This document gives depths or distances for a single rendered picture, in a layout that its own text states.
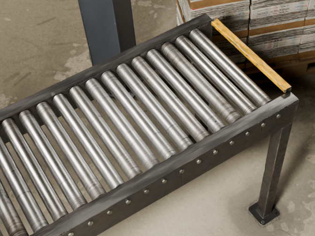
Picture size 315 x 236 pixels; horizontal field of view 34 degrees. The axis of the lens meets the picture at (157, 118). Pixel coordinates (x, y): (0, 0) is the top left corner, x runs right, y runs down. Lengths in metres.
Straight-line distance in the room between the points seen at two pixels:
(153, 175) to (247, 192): 0.97
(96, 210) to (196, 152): 0.36
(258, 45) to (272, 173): 0.82
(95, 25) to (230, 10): 0.65
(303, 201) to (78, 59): 1.51
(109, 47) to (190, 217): 0.93
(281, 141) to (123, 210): 0.66
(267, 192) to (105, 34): 1.08
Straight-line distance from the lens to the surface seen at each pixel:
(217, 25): 2.02
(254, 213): 2.46
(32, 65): 3.16
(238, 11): 2.51
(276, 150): 2.00
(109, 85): 1.87
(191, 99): 1.79
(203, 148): 1.66
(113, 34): 2.57
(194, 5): 2.42
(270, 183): 2.19
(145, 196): 1.64
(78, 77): 1.91
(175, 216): 2.44
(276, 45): 2.76
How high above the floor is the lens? 2.16
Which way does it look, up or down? 52 degrees down
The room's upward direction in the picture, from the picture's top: 5 degrees counter-clockwise
